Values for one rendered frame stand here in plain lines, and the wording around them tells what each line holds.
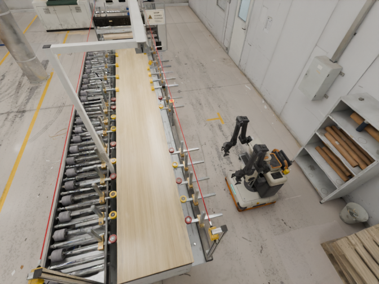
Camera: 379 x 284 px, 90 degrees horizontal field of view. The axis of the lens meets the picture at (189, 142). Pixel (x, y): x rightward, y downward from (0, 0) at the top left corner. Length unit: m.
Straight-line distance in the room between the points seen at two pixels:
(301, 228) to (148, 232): 2.39
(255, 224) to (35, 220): 3.39
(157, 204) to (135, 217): 0.28
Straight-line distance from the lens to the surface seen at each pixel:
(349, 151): 3.56
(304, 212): 3.81
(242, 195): 3.19
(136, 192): 2.46
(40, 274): 1.48
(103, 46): 1.66
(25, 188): 4.35
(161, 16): 5.67
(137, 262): 2.23
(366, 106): 3.38
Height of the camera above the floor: 3.07
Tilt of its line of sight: 50 degrees down
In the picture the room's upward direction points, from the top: 3 degrees clockwise
